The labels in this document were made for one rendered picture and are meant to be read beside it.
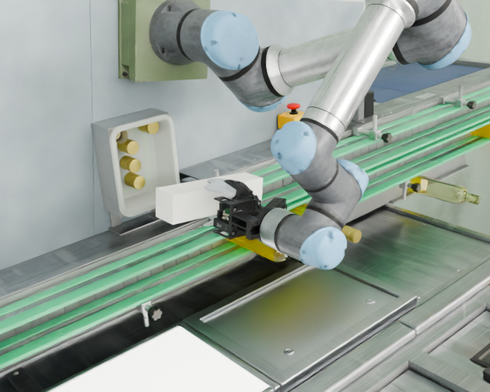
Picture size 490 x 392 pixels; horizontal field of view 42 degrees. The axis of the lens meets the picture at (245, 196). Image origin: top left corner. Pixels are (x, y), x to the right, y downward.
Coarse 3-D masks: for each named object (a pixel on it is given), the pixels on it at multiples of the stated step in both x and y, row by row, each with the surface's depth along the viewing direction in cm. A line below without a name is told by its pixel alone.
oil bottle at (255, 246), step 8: (232, 240) 168; (240, 240) 165; (248, 240) 163; (256, 240) 160; (248, 248) 164; (256, 248) 161; (264, 248) 158; (272, 248) 156; (264, 256) 159; (272, 256) 157; (280, 256) 155
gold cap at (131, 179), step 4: (128, 176) 157; (132, 176) 156; (136, 176) 155; (140, 176) 155; (124, 180) 157; (128, 180) 156; (132, 180) 155; (136, 180) 155; (140, 180) 156; (144, 180) 156; (128, 184) 157; (132, 184) 155; (136, 184) 155; (140, 184) 156; (144, 184) 157; (136, 188) 156; (140, 188) 156
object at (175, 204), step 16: (224, 176) 141; (240, 176) 142; (256, 176) 142; (160, 192) 129; (176, 192) 128; (192, 192) 129; (208, 192) 132; (256, 192) 141; (160, 208) 130; (176, 208) 127; (192, 208) 130; (208, 208) 133
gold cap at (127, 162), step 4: (124, 156) 155; (128, 156) 155; (120, 160) 155; (124, 160) 154; (128, 160) 153; (132, 160) 153; (136, 160) 153; (120, 164) 156; (124, 164) 154; (128, 164) 153; (132, 164) 153; (136, 164) 154; (140, 164) 154; (124, 168) 155; (128, 168) 153; (132, 168) 153; (136, 168) 154; (140, 168) 155; (132, 172) 154; (136, 172) 154
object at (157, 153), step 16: (128, 128) 147; (160, 128) 157; (112, 144) 145; (144, 144) 159; (160, 144) 159; (144, 160) 160; (160, 160) 161; (176, 160) 158; (144, 176) 161; (160, 176) 164; (176, 176) 159; (128, 192) 160; (144, 192) 163; (128, 208) 155; (144, 208) 155
